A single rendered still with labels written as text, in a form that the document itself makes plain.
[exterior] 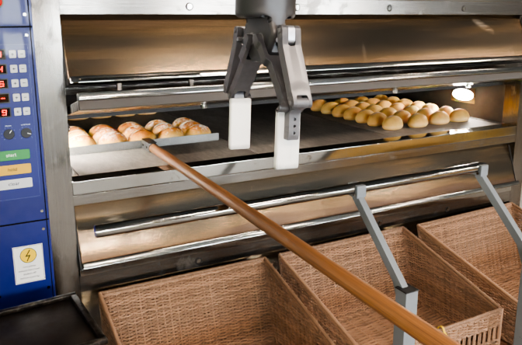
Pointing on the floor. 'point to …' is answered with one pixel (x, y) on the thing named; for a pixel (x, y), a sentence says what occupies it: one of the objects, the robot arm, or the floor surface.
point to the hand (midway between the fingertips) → (261, 149)
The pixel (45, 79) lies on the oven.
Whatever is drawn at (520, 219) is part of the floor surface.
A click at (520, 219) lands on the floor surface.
